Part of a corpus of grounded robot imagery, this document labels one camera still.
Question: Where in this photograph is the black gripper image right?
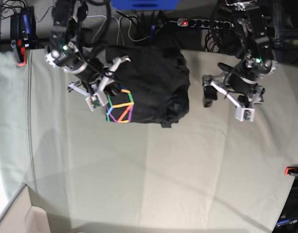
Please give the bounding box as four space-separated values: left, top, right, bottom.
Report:
203 62 261 107

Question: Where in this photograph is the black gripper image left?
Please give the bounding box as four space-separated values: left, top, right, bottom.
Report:
77 60 117 97

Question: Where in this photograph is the dark grey t-shirt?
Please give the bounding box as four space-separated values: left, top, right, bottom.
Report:
105 45 190 128

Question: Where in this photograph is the black power strip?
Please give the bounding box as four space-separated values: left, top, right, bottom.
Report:
177 18 233 31

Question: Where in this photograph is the blue box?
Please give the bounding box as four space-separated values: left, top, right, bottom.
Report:
111 0 179 10

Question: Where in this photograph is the light green table cloth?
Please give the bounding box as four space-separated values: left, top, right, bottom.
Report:
0 50 298 233

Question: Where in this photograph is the left red black clamp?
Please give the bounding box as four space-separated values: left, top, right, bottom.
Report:
10 6 37 66

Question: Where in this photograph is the red black clamp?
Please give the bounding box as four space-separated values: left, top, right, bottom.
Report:
284 165 298 178
10 6 37 66

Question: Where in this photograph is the right red black clamp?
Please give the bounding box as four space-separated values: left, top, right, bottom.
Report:
284 165 298 178

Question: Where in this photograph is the beige plastic bin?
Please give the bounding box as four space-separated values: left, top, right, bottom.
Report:
0 184 50 233

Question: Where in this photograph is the white cable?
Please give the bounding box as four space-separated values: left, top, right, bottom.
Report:
85 14 152 47

